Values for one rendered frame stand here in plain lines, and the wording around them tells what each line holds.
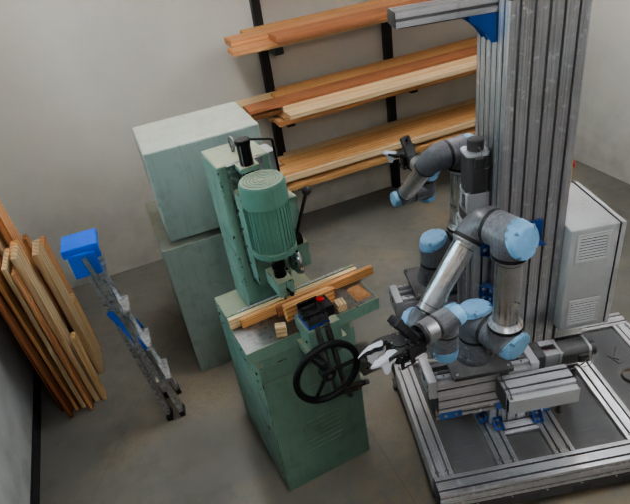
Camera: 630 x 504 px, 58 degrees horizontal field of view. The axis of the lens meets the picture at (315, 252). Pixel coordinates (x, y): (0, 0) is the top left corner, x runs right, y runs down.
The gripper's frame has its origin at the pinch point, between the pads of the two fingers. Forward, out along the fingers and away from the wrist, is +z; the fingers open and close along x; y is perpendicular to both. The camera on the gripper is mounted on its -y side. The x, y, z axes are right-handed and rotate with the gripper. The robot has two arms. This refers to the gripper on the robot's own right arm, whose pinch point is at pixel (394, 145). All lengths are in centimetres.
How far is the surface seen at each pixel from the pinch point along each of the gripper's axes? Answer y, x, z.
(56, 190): 19, -183, 175
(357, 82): 15, 40, 134
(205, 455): 104, -150, -30
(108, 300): 16, -157, 4
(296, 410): 61, -99, -69
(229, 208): -23, -90, -35
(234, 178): -34, -84, -36
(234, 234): -11, -92, -35
